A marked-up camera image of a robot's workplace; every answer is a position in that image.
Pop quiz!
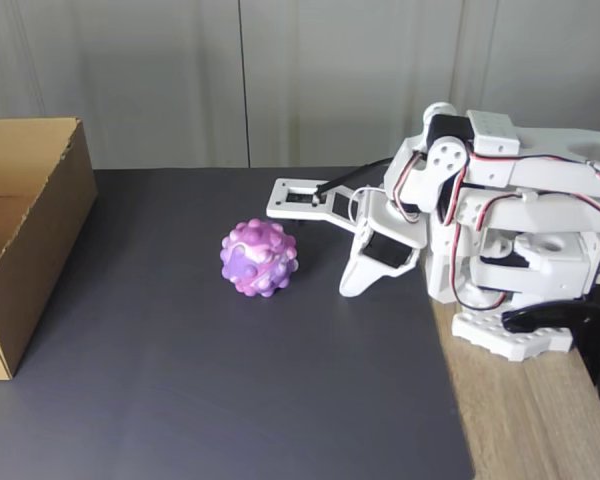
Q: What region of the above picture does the purple pink bumpy ball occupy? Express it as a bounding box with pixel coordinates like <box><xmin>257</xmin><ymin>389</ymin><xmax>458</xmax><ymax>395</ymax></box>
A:
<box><xmin>220</xmin><ymin>217</ymin><xmax>300</xmax><ymax>299</ymax></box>

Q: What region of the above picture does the brown cardboard box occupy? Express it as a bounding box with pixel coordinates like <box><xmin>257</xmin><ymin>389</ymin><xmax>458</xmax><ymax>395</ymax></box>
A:
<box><xmin>0</xmin><ymin>117</ymin><xmax>100</xmax><ymax>381</ymax></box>

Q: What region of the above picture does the black table clamp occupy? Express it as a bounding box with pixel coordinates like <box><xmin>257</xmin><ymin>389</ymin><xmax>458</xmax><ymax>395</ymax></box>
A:
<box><xmin>500</xmin><ymin>301</ymin><xmax>600</xmax><ymax>387</ymax></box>

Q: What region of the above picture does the dark grey table mat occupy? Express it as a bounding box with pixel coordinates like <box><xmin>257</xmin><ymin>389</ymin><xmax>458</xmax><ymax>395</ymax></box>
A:
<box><xmin>0</xmin><ymin>167</ymin><xmax>477</xmax><ymax>480</ymax></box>

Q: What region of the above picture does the black camera cable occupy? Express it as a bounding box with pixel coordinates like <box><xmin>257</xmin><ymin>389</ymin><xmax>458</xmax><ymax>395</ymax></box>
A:
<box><xmin>314</xmin><ymin>157</ymin><xmax>394</xmax><ymax>198</ymax></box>

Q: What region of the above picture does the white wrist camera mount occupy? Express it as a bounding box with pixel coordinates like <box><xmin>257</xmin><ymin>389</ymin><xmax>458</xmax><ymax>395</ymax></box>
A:
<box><xmin>265</xmin><ymin>176</ymin><xmax>367</xmax><ymax>237</ymax></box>

